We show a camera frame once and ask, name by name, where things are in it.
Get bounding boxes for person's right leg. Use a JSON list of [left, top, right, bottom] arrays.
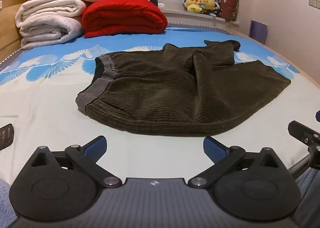
[[292, 167, 320, 228]]

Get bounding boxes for person's left leg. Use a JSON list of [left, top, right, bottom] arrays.
[[0, 177, 18, 228]]

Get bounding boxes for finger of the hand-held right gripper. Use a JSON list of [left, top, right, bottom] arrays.
[[288, 120, 320, 169]]

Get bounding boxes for person's leg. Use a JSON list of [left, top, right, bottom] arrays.
[[292, 167, 320, 228], [0, 177, 18, 228]]

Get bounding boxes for white textured folded blanket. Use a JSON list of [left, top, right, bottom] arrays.
[[19, 14, 83, 50]]

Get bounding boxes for white smooth folded quilt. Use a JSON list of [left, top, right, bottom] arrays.
[[15, 0, 87, 28]]

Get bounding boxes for red folded blanket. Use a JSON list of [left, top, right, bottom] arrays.
[[82, 0, 168, 38]]

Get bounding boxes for dark red cushion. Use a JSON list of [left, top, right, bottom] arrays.
[[219, 0, 240, 22]]

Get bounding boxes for dark olive corduroy pants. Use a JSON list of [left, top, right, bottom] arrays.
[[76, 39, 292, 137]]

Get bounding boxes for black slotted object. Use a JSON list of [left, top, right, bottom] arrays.
[[0, 123, 14, 151]]

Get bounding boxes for yellow plush toys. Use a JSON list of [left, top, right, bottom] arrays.
[[184, 0, 218, 13]]

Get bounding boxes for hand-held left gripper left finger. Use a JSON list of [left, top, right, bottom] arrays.
[[26, 136, 123, 188]]

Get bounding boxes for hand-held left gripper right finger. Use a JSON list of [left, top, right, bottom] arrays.
[[187, 136, 288, 189]]

